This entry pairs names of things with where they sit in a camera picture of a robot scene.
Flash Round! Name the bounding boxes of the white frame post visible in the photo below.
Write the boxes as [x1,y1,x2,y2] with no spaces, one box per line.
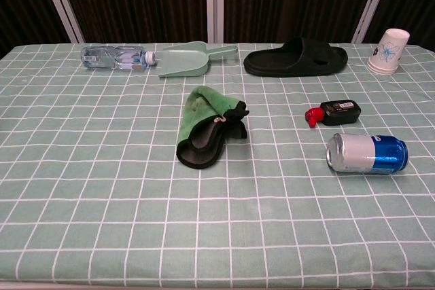
[351,0,395,44]
[36,0,85,44]
[205,0,225,43]

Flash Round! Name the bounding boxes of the silver and blue drink can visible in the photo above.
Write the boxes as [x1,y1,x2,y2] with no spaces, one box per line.
[326,132,408,176]

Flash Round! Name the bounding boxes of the green black cloth bag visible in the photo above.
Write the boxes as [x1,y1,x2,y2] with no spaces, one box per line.
[175,85,250,170]

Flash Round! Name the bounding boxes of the black rubber slipper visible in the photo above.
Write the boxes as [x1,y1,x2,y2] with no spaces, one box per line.
[243,37,349,78]

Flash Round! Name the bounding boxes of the white flower-print paper cups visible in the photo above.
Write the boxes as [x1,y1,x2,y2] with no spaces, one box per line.
[366,28,411,76]

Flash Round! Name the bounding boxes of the clear plastic water bottle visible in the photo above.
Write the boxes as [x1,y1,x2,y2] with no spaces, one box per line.
[80,45,158,72]

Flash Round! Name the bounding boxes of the black bottle with red cap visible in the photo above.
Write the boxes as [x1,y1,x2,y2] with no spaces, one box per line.
[304,99,362,130]

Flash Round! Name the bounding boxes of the pale green plastic scoop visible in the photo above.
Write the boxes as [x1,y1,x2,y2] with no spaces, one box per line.
[158,41,239,78]

